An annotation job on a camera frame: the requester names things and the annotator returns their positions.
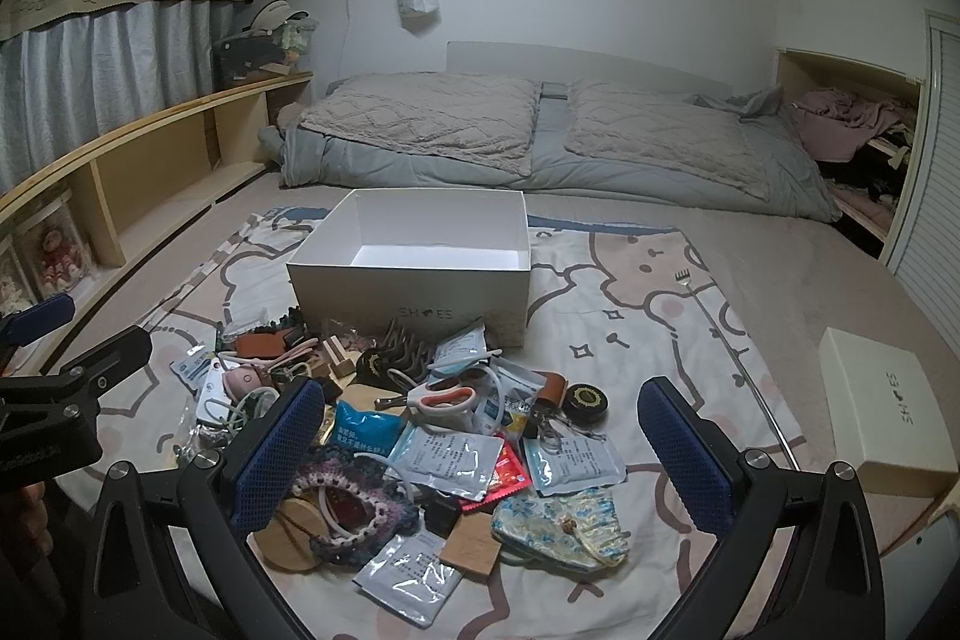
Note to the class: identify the white cardboard box lid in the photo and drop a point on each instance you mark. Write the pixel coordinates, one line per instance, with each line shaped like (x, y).
(877, 415)

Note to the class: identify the purple crochet coaster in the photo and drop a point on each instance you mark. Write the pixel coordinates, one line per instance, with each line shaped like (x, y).
(352, 482)

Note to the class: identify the pink clothes pile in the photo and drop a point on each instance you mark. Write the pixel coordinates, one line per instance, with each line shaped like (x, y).
(840, 119)

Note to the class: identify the dark bag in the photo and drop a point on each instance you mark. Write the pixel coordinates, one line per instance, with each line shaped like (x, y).
(247, 54)

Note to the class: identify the wooden closet nook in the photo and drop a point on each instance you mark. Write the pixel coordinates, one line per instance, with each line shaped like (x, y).
(900, 190)

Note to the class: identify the floral fabric pouch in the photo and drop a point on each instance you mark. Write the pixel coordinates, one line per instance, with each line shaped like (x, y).
(555, 527)

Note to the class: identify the cartoon printed blanket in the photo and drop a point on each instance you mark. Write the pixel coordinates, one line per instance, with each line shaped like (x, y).
(637, 317)

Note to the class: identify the round wooden coaster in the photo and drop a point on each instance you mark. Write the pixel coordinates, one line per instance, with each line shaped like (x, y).
(289, 539)

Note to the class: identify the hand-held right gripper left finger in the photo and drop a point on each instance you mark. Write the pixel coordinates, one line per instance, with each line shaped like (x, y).
(277, 452)

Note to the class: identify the doll in clear case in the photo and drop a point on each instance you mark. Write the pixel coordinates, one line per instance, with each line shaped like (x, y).
(56, 257)

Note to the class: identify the white louvered door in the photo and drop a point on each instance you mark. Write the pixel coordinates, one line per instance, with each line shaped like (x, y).
(934, 175)

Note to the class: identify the white cardboard box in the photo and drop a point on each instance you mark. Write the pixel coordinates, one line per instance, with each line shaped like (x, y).
(405, 306)

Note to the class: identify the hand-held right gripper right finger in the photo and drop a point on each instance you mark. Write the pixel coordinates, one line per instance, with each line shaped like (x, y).
(682, 460)

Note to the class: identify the green plush toy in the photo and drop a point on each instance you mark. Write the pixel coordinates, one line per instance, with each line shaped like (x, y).
(294, 40)

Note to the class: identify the dark clothes pile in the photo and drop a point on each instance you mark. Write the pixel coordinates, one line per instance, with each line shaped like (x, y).
(862, 171)

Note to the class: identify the blue and white packet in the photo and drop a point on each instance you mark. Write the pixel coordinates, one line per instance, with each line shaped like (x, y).
(189, 370)

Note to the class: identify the grey curtain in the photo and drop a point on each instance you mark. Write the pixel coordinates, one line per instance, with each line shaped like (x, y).
(90, 78)

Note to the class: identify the pink small device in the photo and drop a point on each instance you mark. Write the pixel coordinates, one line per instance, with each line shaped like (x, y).
(240, 383)

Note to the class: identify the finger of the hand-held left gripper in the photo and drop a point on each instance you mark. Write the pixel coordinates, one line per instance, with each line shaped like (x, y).
(105, 359)
(45, 317)

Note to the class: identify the brown hair claw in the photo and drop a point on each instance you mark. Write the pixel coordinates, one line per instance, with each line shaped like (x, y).
(409, 340)

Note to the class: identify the blue snack packet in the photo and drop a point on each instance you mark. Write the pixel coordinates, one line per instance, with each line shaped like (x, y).
(364, 430)

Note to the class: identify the red packet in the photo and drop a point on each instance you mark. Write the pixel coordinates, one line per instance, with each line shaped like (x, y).
(510, 479)

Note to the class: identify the small black box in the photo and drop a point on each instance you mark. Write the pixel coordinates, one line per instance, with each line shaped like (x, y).
(441, 515)

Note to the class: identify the brown leather wallet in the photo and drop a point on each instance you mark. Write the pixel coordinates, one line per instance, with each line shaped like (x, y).
(266, 346)

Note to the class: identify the white headboard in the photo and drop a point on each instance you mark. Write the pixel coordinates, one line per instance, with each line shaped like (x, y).
(585, 63)

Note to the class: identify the beige quilted blanket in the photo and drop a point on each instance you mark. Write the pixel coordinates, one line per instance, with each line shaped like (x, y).
(420, 115)
(660, 130)

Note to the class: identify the small wooden blocks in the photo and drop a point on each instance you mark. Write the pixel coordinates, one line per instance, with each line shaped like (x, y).
(335, 359)

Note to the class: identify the black round tin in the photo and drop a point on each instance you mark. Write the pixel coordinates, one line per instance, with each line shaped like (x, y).
(585, 401)
(373, 366)

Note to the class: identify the gold foil packet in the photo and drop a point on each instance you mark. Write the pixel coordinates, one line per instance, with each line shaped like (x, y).
(324, 431)

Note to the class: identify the clear plastic case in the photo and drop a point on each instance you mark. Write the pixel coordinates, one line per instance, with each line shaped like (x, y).
(240, 329)

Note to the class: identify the metal back scratcher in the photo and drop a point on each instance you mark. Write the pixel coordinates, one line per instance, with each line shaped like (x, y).
(731, 359)

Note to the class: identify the white cap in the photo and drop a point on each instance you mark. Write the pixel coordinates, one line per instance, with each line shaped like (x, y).
(274, 14)

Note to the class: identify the grey duvet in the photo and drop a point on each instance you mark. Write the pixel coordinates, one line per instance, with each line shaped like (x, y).
(600, 171)

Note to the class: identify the wooden shelf unit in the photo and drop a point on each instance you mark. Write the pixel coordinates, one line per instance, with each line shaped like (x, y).
(142, 175)

